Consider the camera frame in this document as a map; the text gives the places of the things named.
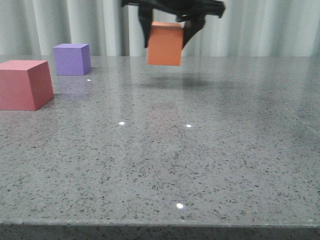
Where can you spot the purple foam cube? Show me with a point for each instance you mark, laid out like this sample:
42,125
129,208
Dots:
72,59

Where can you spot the pale green curtain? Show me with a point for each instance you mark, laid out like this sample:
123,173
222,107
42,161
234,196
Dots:
248,28

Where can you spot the orange foam cube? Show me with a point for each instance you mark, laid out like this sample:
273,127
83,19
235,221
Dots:
165,44

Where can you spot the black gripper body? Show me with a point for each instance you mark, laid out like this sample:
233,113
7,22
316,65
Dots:
181,8

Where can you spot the red foam cube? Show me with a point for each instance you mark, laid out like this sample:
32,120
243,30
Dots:
25,85

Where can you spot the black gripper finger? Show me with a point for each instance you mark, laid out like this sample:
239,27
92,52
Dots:
192,27
145,16

